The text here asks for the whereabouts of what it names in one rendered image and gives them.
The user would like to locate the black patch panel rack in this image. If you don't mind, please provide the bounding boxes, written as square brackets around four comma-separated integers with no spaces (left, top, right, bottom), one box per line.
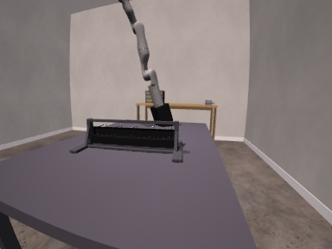
[69,118,182,163]

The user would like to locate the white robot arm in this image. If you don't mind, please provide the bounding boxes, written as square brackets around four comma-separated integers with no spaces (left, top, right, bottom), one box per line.
[119,0,164,107]

